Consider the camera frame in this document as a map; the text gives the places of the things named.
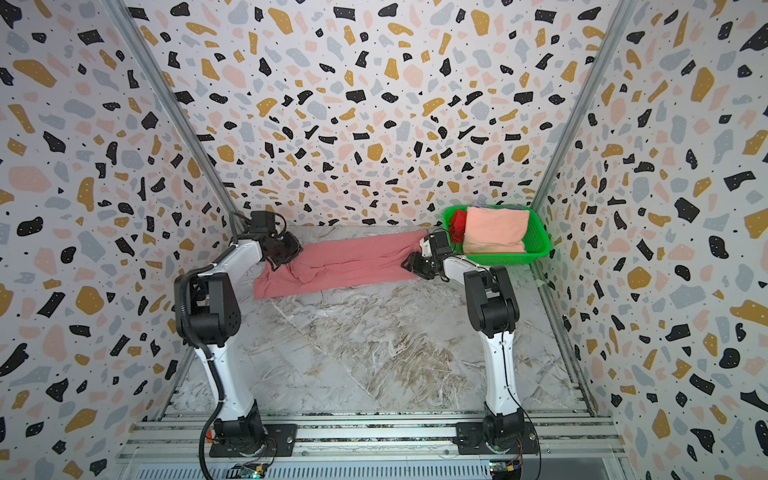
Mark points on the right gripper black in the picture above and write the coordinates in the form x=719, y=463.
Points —
x=421, y=261

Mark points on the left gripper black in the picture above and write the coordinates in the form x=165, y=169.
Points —
x=294, y=247

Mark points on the dusty pink t shirt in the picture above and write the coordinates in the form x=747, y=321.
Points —
x=340, y=264

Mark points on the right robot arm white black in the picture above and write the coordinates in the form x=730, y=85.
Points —
x=493, y=312

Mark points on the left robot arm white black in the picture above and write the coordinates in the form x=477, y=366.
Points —
x=208, y=317

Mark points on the red t shirt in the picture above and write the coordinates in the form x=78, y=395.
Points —
x=457, y=226

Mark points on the peach folded t shirt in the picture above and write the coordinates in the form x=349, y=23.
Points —
x=495, y=231

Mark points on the right circuit board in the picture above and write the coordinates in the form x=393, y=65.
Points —
x=505, y=470

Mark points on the left green circuit board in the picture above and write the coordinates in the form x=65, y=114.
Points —
x=248, y=471

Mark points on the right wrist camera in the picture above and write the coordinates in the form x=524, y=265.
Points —
x=436, y=244

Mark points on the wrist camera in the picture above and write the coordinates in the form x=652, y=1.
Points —
x=436, y=244
x=263, y=223

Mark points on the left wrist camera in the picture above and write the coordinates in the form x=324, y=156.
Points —
x=263, y=223

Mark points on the left corner aluminium post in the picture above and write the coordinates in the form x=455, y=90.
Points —
x=123, y=21

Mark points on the corner aluminium post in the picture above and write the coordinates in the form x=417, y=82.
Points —
x=123, y=21
x=616, y=27

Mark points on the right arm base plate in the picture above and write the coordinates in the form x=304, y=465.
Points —
x=472, y=439

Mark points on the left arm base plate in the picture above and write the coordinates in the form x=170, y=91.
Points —
x=277, y=441

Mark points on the aluminium rail frame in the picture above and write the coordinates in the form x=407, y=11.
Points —
x=573, y=445

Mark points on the right corner aluminium post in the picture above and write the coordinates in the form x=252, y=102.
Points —
x=616, y=27

